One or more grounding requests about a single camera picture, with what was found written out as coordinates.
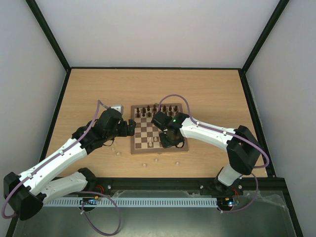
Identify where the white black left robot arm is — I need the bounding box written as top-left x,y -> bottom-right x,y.
3,107 -> 136,221

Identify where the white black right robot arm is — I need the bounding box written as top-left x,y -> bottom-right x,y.
152,112 -> 264,195

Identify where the wooden chess board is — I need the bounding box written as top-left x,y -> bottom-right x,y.
130,103 -> 189,155

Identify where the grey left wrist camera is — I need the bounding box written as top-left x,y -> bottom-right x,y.
111,105 -> 124,114

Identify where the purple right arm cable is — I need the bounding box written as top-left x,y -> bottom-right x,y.
158,94 -> 270,214

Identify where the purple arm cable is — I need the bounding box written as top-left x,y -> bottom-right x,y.
1,100 -> 121,235
158,94 -> 270,214

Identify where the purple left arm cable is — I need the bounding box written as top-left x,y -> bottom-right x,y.
1,100 -> 121,235

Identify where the light blue slotted cable duct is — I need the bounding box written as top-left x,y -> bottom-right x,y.
45,197 -> 218,208

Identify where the black front mounting rail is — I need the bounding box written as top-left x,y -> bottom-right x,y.
24,176 -> 287,197

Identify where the black left frame post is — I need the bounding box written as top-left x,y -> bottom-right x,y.
25,0 -> 71,72

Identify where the black frame post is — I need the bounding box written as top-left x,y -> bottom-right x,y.
242,0 -> 290,72
25,0 -> 71,72

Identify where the black right frame post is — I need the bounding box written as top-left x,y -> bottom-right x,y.
242,0 -> 290,72

